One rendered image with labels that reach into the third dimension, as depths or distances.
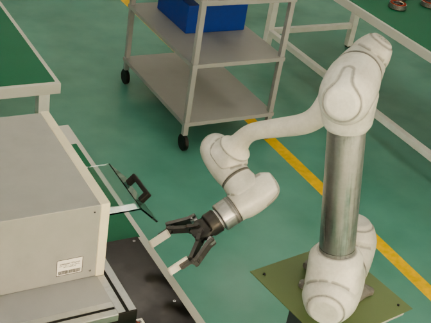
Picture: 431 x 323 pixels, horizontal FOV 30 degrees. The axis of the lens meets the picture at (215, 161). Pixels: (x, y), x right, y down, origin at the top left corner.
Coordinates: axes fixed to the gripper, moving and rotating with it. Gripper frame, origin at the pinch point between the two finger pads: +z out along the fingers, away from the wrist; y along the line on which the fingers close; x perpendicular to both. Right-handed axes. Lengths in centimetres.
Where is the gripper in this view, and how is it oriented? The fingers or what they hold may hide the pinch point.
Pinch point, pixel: (162, 256)
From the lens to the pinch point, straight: 243.0
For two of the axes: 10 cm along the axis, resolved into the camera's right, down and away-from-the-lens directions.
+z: -8.3, 5.4, -1.5
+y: -4.6, -5.1, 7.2
